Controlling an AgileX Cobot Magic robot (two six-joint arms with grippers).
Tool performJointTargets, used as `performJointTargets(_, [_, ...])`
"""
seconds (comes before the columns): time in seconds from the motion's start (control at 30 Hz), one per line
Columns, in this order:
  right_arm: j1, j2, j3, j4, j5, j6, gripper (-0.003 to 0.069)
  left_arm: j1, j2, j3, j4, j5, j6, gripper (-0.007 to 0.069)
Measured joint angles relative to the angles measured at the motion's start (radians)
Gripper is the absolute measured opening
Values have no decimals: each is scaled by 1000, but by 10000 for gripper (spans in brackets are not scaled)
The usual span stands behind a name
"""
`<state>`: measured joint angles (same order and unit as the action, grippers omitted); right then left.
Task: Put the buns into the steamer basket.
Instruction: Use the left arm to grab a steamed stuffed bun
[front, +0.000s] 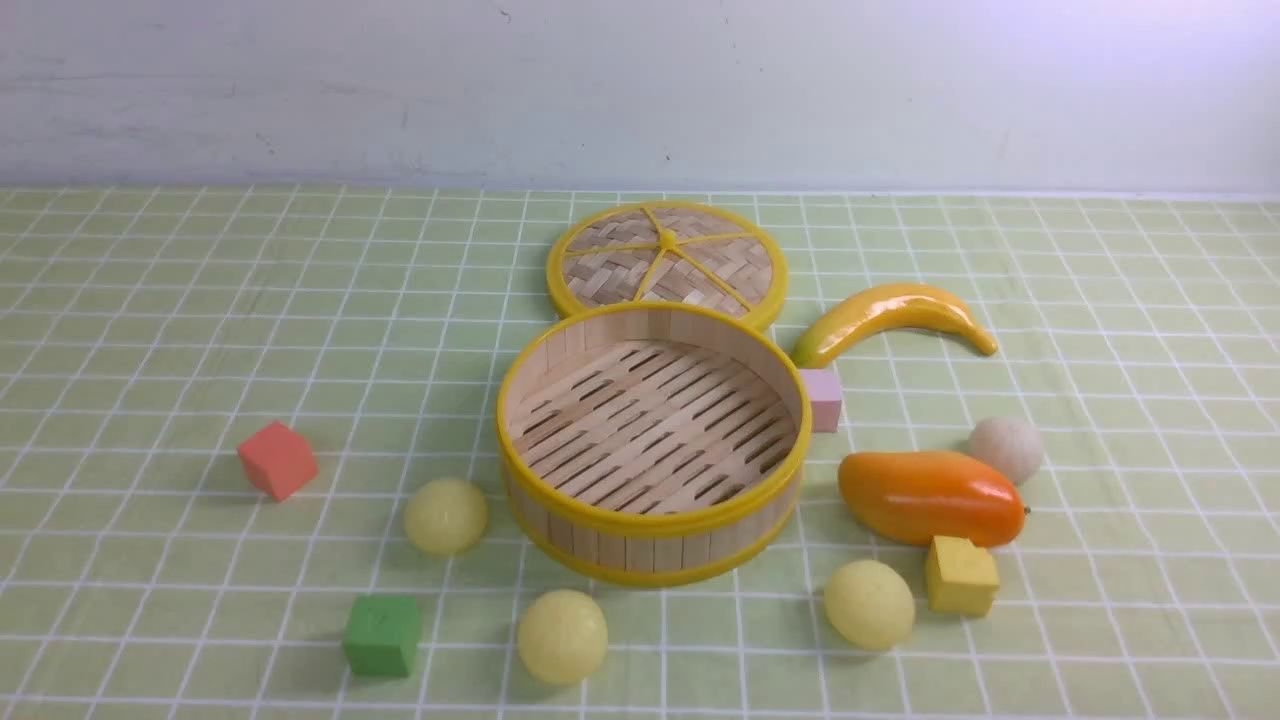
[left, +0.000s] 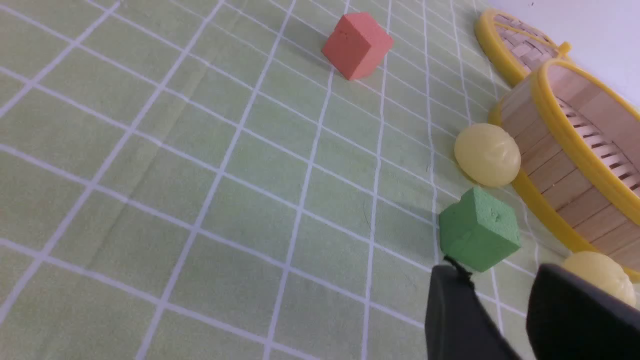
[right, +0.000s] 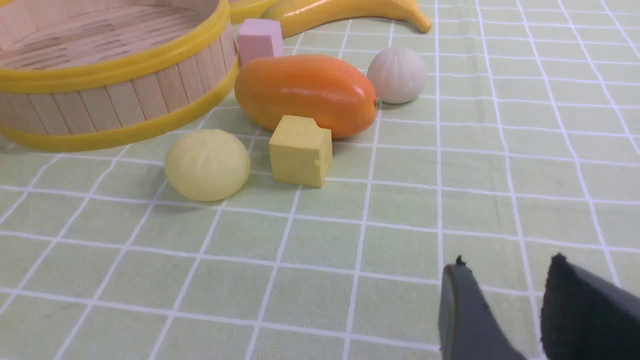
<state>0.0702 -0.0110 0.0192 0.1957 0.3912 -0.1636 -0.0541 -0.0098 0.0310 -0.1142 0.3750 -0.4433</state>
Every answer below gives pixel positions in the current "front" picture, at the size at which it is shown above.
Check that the yellow-rimmed bamboo steamer tray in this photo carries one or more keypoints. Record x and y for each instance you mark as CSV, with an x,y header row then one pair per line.
x,y
652,444

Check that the yellow toy banana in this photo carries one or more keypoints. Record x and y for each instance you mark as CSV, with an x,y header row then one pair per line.
x,y
888,307

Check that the yellow cube block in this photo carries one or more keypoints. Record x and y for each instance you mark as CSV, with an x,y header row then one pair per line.
x,y
960,578

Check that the green checkered tablecloth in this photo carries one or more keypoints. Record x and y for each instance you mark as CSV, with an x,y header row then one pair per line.
x,y
148,331

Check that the orange toy mango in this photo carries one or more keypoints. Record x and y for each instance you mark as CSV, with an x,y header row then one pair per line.
x,y
913,497

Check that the red cube block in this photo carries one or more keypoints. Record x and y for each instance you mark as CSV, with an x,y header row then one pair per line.
x,y
277,460

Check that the yellow bun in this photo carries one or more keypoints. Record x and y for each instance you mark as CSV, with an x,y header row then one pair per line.
x,y
562,637
445,515
870,605

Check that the white bun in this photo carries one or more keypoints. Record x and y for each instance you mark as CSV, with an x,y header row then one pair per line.
x,y
1008,444

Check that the woven bamboo steamer lid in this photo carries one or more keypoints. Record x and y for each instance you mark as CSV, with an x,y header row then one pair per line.
x,y
670,251

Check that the pink cube block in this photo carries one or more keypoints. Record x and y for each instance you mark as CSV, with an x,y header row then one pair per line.
x,y
826,398

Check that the yellow bun front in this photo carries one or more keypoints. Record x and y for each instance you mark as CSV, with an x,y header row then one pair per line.
x,y
562,637

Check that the green cube block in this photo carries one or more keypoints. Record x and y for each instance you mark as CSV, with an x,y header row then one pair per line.
x,y
381,635

